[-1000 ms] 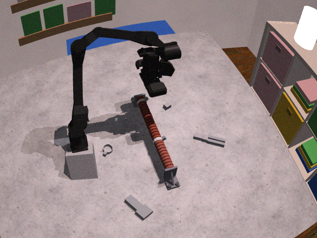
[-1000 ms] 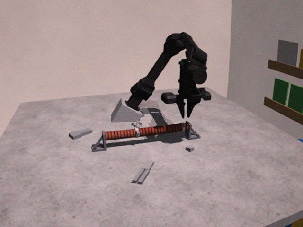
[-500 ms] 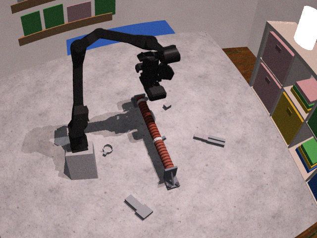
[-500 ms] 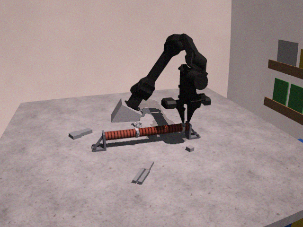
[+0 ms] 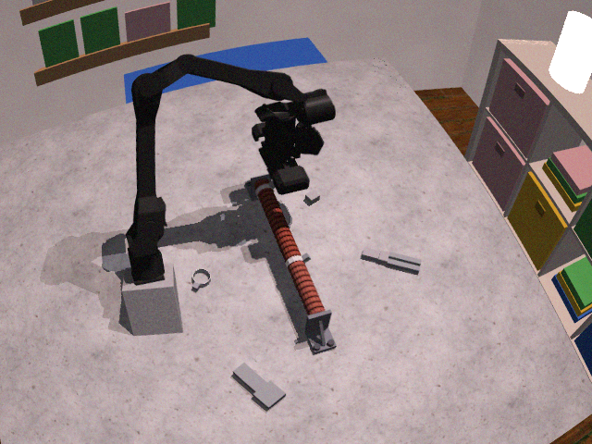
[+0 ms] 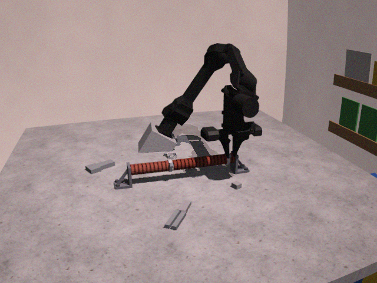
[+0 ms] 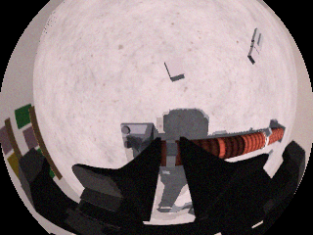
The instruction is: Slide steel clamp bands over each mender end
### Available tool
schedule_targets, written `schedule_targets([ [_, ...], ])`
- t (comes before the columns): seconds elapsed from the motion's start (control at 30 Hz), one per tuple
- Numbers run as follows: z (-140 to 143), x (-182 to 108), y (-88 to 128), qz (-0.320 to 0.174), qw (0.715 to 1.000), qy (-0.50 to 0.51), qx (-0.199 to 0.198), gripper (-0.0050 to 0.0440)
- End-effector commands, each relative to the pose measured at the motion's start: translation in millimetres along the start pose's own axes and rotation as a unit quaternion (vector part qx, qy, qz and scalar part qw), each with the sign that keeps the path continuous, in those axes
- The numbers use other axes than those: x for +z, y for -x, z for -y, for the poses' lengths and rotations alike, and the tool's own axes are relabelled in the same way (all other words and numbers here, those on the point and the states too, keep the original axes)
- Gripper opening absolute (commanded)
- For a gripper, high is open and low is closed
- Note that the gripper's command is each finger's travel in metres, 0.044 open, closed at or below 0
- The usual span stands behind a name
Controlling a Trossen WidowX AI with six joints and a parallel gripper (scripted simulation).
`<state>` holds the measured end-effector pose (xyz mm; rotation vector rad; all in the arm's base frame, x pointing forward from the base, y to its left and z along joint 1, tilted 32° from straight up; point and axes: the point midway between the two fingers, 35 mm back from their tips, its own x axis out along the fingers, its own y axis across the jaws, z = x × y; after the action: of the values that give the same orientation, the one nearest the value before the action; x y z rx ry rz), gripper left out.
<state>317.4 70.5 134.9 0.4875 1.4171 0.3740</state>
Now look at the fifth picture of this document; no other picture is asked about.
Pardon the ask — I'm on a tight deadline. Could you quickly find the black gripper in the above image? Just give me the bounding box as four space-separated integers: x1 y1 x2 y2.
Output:
252 122 310 195

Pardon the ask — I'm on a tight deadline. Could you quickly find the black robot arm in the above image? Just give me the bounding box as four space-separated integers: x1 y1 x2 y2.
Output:
126 54 336 286

